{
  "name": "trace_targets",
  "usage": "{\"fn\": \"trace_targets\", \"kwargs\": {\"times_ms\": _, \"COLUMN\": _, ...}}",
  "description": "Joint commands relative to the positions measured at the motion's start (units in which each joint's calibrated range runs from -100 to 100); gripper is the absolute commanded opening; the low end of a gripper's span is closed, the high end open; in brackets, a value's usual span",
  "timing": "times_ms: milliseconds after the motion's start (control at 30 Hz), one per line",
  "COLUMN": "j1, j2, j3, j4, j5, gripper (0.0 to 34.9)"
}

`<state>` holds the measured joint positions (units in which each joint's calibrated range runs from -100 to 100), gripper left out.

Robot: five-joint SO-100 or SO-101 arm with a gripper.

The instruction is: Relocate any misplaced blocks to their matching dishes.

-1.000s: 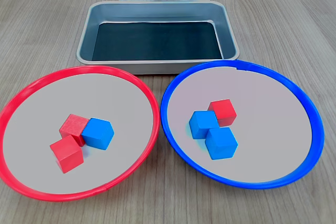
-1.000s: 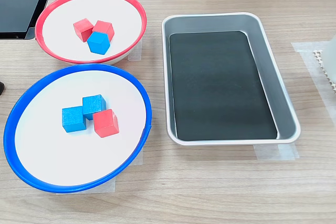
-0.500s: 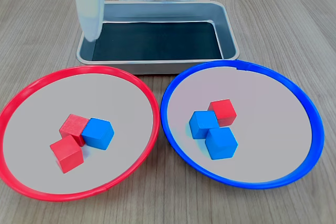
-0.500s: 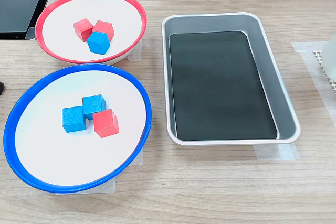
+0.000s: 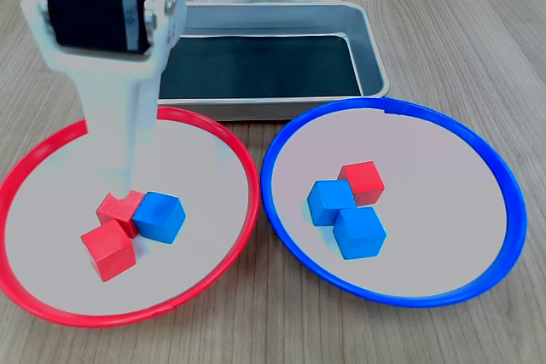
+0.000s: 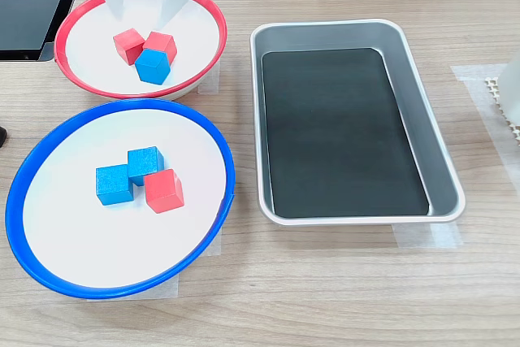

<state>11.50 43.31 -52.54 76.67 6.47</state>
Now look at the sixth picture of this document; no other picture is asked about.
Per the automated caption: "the red-rimmed white plate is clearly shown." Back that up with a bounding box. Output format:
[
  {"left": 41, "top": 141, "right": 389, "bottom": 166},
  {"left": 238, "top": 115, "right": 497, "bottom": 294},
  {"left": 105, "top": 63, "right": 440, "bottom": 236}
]
[{"left": 54, "top": 0, "right": 228, "bottom": 101}]

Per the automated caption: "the pale perforated base plate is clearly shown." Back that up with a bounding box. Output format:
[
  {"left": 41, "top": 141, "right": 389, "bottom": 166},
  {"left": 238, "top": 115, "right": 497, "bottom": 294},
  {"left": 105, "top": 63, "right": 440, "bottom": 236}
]
[{"left": 483, "top": 76, "right": 520, "bottom": 148}]

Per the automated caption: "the black flat device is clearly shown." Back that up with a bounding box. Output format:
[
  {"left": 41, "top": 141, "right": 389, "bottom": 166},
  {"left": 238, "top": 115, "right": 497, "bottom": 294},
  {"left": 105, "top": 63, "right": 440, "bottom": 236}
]
[{"left": 0, "top": 0, "right": 91, "bottom": 63}]

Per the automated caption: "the translucent tape piece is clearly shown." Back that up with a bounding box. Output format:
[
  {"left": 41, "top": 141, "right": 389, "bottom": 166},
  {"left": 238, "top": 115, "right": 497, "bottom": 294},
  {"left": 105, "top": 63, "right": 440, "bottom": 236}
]
[
  {"left": 197, "top": 56, "right": 221, "bottom": 95},
  {"left": 202, "top": 232, "right": 223, "bottom": 258},
  {"left": 392, "top": 223, "right": 465, "bottom": 249},
  {"left": 86, "top": 271, "right": 180, "bottom": 301}
]

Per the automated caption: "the steel tray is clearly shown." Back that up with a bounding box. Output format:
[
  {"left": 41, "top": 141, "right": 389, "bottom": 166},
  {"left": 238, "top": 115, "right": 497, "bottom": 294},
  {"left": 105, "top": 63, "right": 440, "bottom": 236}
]
[{"left": 249, "top": 18, "right": 467, "bottom": 227}]

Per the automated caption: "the blue cube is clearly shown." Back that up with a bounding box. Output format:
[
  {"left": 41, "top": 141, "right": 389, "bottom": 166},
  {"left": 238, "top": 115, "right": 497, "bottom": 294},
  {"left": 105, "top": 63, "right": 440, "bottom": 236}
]
[
  {"left": 134, "top": 48, "right": 171, "bottom": 86},
  {"left": 95, "top": 163, "right": 135, "bottom": 207},
  {"left": 127, "top": 145, "right": 166, "bottom": 188}
]

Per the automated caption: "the red cube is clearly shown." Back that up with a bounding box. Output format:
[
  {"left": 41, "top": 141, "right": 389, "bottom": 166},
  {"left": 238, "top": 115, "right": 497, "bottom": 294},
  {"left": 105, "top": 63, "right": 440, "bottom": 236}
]
[
  {"left": 112, "top": 28, "right": 146, "bottom": 67},
  {"left": 142, "top": 31, "right": 179, "bottom": 64},
  {"left": 143, "top": 168, "right": 185, "bottom": 215}
]

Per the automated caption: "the wide translucent tape sheet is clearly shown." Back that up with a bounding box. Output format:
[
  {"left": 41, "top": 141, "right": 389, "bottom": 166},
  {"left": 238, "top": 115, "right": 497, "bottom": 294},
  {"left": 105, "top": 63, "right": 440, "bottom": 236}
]
[{"left": 449, "top": 64, "right": 520, "bottom": 193}]

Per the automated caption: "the black tray mat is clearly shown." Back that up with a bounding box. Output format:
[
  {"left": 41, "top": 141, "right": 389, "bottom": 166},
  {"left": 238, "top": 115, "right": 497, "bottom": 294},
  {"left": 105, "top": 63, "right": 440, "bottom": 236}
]
[{"left": 261, "top": 48, "right": 431, "bottom": 219}]

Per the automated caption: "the blue-rimmed white plate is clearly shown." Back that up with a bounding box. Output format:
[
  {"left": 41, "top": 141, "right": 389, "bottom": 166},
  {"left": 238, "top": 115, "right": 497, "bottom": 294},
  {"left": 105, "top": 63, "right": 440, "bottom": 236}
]
[{"left": 4, "top": 98, "right": 236, "bottom": 300}]

